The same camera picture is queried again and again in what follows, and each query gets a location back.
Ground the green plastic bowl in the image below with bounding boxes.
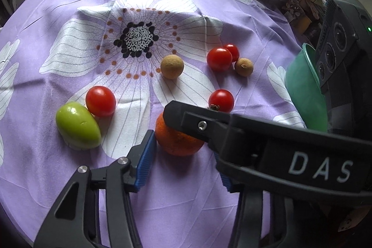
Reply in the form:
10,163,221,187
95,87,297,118
285,43,328,132

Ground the cherry tomato of pair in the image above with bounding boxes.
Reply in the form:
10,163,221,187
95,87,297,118
223,44,240,62
207,47,233,72

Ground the black stereo camera box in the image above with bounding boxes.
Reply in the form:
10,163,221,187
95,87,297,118
315,0,371,94

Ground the tan longan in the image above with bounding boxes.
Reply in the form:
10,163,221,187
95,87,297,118
160,54,184,80
235,58,253,77

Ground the purple floral tablecloth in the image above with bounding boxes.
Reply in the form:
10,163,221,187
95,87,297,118
1,0,304,241

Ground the yellow bottle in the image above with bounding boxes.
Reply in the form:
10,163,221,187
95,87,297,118
294,16,312,35

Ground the cherry tomato with stem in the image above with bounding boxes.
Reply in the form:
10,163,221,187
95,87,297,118
208,89,235,113

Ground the small oval orange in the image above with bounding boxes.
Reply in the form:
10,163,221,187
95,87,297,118
155,113,204,157

